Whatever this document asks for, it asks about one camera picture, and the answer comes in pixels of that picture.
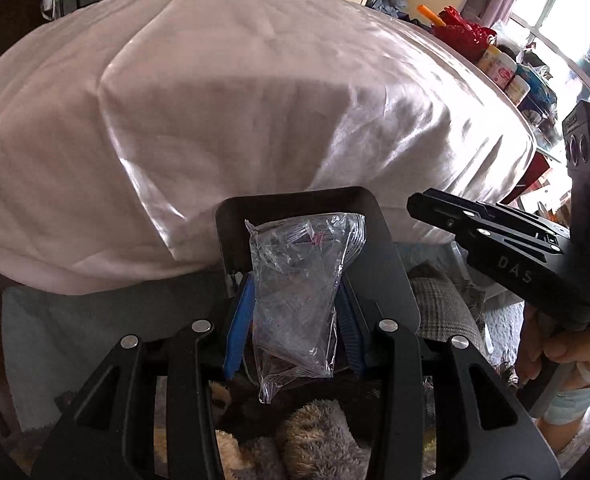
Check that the red plastic basket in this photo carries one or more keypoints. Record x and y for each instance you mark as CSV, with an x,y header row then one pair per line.
x,y
462,37

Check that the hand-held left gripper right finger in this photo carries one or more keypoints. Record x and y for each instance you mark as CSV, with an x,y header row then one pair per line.
x,y
351,332

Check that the person's right hand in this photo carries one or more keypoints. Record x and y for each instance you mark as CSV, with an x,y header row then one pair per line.
x,y
575,347

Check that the window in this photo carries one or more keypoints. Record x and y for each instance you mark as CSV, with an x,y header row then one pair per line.
x,y
575,20

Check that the brown plush toy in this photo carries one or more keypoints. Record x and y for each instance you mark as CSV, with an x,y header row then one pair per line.
x,y
320,440

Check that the orange stick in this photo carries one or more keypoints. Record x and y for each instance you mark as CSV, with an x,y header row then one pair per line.
x,y
431,15

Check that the grey plush toy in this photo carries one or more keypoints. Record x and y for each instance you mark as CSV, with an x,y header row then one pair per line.
x,y
260,460

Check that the clear cellophane bag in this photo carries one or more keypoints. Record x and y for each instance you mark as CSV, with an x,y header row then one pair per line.
x,y
295,300

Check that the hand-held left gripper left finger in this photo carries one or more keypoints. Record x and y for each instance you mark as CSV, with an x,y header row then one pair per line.
x,y
235,332

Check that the plaid cloth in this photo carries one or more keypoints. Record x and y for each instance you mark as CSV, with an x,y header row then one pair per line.
x,y
440,310

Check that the white fluffy rug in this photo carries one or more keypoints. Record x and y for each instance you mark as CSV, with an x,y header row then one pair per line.
x,y
505,340

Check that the blue packet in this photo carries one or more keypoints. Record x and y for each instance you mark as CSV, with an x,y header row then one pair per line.
x,y
537,92

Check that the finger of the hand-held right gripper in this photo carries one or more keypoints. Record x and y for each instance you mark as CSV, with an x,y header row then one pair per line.
x,y
500,216
515,241

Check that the black bin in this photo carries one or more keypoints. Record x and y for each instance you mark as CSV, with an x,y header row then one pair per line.
x,y
375,240

